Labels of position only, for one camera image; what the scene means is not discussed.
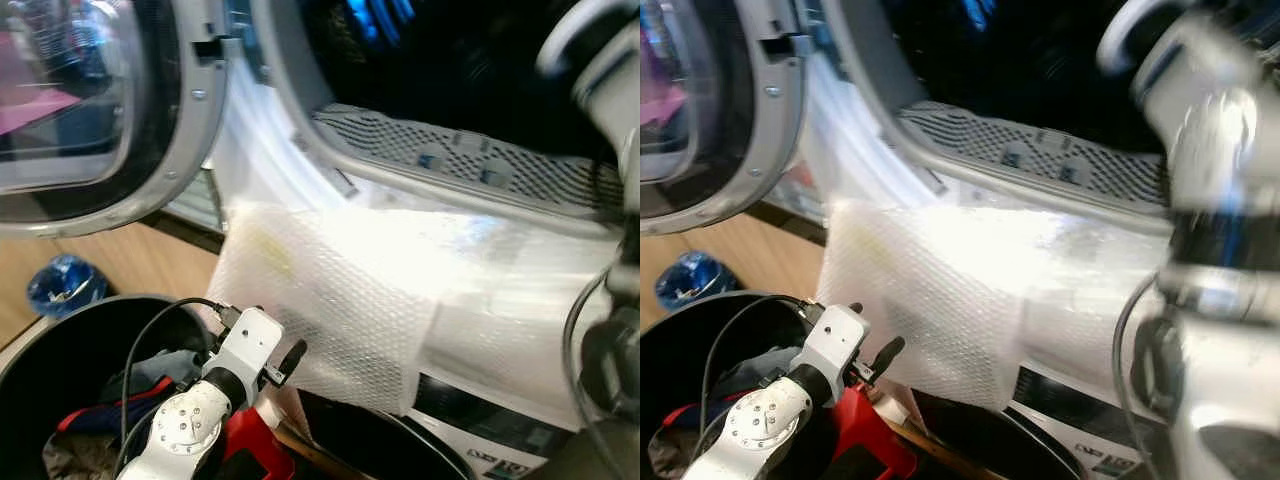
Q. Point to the round grey washer door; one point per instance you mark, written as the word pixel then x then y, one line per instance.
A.
pixel 775 150
pixel 190 150

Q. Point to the white washing machine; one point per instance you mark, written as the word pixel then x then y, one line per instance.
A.
pixel 470 160
pixel 1030 150

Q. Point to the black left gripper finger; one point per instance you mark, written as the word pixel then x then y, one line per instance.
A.
pixel 292 358
pixel 888 352

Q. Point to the black round laundry basket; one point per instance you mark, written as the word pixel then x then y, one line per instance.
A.
pixel 60 350
pixel 680 340

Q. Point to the clear bubble wrap sheet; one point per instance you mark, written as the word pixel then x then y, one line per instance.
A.
pixel 940 290
pixel 340 300

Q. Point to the blue crumpled plastic bag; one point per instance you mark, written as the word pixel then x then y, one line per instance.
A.
pixel 693 280
pixel 65 285

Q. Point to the red plastic object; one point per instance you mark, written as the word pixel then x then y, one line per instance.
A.
pixel 250 430
pixel 860 425

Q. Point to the blue and red garment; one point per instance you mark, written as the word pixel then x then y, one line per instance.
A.
pixel 745 385
pixel 150 375

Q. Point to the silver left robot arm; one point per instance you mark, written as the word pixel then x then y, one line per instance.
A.
pixel 185 425
pixel 765 425

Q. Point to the black round tub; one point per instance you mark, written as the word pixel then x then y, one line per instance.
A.
pixel 360 440
pixel 970 430

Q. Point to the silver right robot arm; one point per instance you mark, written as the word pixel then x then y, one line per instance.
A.
pixel 615 90
pixel 1220 130

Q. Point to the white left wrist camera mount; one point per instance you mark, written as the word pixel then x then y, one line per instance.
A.
pixel 835 345
pixel 245 345

